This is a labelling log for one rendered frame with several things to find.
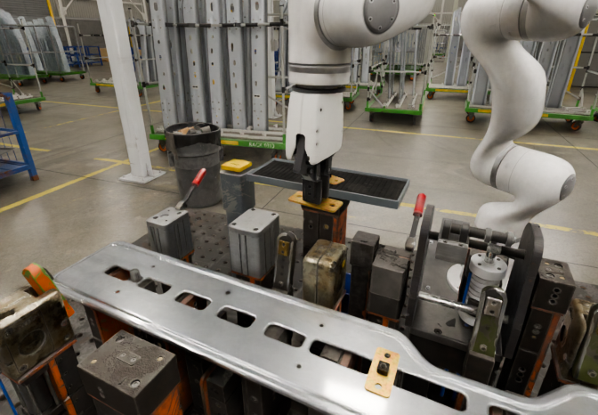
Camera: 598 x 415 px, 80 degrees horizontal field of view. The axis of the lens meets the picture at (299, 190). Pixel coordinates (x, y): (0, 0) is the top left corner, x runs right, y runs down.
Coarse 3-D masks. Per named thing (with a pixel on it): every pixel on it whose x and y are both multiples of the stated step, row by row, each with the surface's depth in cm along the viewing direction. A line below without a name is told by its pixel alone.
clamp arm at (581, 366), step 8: (592, 312) 54; (592, 320) 53; (592, 328) 53; (584, 336) 55; (592, 336) 53; (584, 344) 54; (592, 344) 54; (584, 352) 54; (592, 352) 54; (576, 360) 56; (584, 360) 54; (592, 360) 54; (576, 368) 55; (584, 368) 55; (592, 368) 54; (576, 376) 55; (584, 376) 55; (592, 376) 54
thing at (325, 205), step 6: (300, 192) 59; (288, 198) 57; (294, 198) 57; (300, 198) 57; (306, 204) 55; (312, 204) 55; (324, 204) 55; (330, 204) 56; (336, 204) 55; (342, 204) 56; (324, 210) 54; (330, 210) 53
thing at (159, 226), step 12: (156, 216) 89; (168, 216) 88; (180, 216) 89; (156, 228) 86; (168, 228) 86; (180, 228) 89; (156, 240) 88; (168, 240) 86; (180, 240) 90; (168, 252) 88; (180, 252) 91; (192, 252) 95; (168, 288) 95
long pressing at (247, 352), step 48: (96, 288) 73; (192, 288) 73; (240, 288) 73; (192, 336) 61; (240, 336) 61; (336, 336) 61; (384, 336) 61; (288, 384) 53; (336, 384) 53; (480, 384) 52; (576, 384) 52
